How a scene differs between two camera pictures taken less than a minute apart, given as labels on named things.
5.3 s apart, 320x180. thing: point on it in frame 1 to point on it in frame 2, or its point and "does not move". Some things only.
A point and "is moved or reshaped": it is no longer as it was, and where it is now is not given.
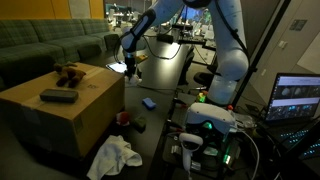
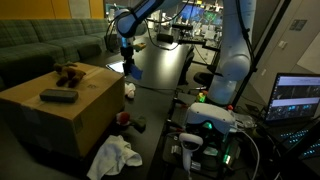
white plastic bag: (133, 80) to (130, 89)
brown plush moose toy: (70, 77) does not move
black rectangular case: (59, 96) does not move
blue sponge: (148, 103) is moved or reshaped
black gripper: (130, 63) does not move
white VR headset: (204, 111) does not move
